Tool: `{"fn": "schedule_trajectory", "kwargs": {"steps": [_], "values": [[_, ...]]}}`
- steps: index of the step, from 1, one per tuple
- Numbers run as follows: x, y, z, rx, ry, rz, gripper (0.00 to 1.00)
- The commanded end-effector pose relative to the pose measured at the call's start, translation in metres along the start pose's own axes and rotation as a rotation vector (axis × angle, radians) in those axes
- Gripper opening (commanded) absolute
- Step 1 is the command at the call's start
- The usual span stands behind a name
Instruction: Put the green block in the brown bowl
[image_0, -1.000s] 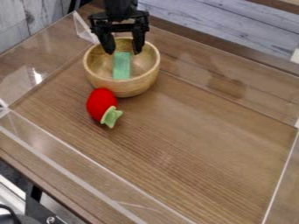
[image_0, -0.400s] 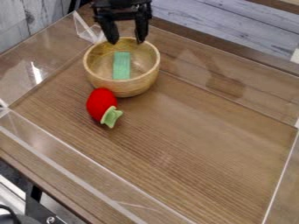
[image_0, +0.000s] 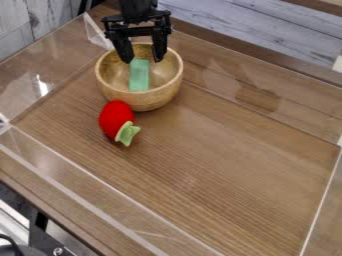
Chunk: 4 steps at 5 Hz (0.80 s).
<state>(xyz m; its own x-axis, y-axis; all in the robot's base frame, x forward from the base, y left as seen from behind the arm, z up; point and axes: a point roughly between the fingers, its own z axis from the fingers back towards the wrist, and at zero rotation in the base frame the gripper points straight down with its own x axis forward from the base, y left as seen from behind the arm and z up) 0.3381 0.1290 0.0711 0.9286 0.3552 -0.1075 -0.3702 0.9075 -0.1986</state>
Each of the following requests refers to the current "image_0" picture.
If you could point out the brown wooden bowl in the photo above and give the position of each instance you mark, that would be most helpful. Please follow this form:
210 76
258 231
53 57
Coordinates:
166 74

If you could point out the black table frame clamp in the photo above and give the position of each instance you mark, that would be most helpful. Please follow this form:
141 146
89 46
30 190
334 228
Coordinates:
26 240

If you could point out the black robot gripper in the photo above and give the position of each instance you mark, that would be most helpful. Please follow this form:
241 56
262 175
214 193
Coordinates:
139 19

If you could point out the green rectangular block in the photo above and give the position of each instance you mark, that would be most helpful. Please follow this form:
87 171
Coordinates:
139 75

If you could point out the red plush strawberry toy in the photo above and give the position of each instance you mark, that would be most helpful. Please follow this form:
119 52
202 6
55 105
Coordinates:
117 122

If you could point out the clear acrylic corner bracket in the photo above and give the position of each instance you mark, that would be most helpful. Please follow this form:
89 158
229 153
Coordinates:
95 33

